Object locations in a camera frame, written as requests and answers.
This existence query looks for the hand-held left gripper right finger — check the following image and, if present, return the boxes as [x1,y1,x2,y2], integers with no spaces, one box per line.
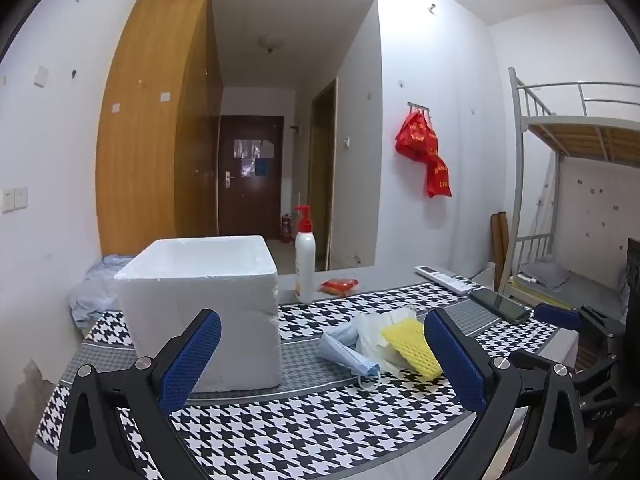
[424,307,591,480]

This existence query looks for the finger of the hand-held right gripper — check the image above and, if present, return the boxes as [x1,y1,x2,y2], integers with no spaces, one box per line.
[533,303,628,348]

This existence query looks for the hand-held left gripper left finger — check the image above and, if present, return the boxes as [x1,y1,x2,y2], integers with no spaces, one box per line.
[57,308,222,480]

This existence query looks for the yellow sponge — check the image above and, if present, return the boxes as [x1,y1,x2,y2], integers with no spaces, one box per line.
[381,317,443,381]

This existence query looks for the white foam box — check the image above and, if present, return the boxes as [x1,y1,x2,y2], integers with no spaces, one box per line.
[114,234,281,395]

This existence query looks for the white thin sheet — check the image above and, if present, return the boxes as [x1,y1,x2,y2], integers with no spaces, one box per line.
[354,306,418,377]

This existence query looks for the blue face mask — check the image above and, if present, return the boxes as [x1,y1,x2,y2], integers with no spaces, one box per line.
[320,322,383,391]

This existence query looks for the grey cloth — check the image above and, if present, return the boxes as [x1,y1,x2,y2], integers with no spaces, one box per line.
[520,260,571,288]

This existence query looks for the black smartphone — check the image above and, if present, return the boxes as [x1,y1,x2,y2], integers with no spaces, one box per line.
[467,287,532,325]

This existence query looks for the white remote control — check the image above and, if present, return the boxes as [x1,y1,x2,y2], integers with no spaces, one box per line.
[414,265,473,295]

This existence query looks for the wooden boards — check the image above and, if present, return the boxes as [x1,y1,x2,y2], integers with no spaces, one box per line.
[490,211,511,291]

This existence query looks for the light blue cloth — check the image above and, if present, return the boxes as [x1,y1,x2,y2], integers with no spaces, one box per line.
[68,254,133,331]

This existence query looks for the houndstooth tablecloth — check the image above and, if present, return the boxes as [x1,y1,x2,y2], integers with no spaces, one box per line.
[32,280,566,480]

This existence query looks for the red snack packet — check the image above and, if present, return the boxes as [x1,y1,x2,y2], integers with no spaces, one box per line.
[318,278,361,297]

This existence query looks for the white lotion pump bottle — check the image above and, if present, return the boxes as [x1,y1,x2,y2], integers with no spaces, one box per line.
[294,205,317,305]

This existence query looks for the dark brown door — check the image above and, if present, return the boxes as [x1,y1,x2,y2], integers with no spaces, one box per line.
[217,115,285,238]

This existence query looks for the metal bunk bed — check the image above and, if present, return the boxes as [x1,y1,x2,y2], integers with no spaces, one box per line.
[508,67,640,321]

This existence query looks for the white paper notice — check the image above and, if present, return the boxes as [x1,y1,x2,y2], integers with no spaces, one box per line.
[233,137,275,159]

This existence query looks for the red plastic bag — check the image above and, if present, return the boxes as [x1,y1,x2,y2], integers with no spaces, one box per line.
[395,110,452,199]

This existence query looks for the wooden wardrobe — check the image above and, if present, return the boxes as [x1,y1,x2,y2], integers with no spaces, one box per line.
[95,0,223,257]

